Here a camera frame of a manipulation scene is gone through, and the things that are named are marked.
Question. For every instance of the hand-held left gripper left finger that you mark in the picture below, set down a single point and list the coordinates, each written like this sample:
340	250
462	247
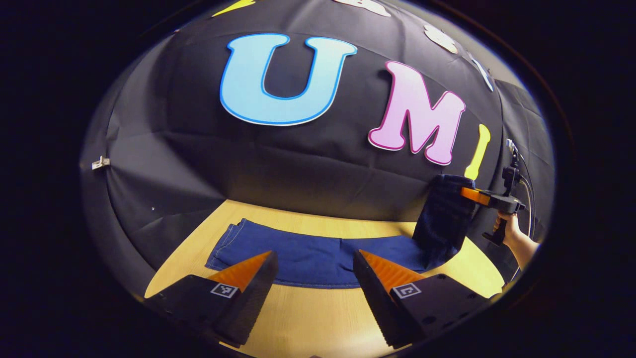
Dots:
253	296

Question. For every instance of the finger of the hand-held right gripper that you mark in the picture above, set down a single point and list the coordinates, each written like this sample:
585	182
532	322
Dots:
474	195

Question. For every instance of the silver cloth clip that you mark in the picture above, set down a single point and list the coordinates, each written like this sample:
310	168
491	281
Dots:
100	162

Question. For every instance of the black backdrop cloth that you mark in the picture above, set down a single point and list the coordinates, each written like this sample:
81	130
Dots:
298	164

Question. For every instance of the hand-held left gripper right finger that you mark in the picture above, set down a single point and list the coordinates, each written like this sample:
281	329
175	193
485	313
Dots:
375	298

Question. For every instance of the blue denim jeans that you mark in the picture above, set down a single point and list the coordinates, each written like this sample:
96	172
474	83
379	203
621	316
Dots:
298	253

